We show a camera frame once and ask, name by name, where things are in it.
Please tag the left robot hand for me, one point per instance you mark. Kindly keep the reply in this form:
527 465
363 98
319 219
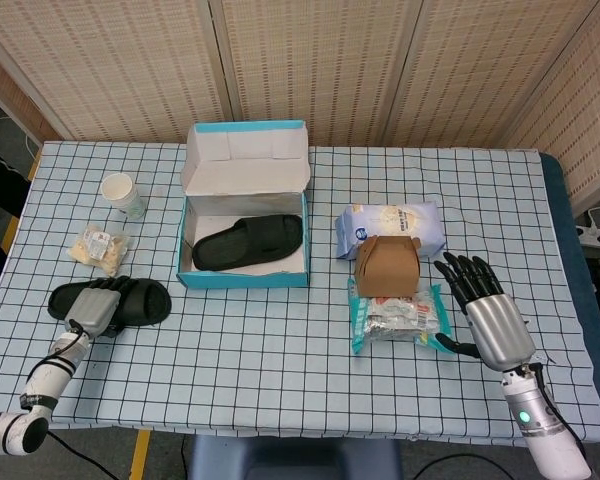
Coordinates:
92 312

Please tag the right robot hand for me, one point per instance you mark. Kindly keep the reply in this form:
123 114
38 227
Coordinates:
500 330

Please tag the black slipper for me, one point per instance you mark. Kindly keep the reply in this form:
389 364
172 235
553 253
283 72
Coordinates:
150 305
245 245

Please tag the blue cardboard shoe box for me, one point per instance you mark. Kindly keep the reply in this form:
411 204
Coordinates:
240 282

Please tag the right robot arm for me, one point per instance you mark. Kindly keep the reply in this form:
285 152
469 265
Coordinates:
545 435

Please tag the clear bag of beige snacks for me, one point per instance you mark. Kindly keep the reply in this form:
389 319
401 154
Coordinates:
100 250

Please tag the teal snack package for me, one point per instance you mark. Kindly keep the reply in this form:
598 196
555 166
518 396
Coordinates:
400 320

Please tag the stack of paper cups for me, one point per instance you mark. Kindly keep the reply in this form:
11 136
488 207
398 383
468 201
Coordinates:
122 195

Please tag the brown cardboard gable box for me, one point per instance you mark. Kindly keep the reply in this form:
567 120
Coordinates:
387 272

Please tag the dark blue table pad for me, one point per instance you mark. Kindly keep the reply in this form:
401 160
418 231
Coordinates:
560 200

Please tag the light blue food bag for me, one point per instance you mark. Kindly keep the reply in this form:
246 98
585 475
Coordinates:
395 217

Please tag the blue checked tablecloth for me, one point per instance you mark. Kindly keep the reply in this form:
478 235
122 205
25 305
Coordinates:
260 360

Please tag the beige woven screen panel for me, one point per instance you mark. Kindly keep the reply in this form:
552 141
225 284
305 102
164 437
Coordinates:
105 65
595 125
480 75
320 65

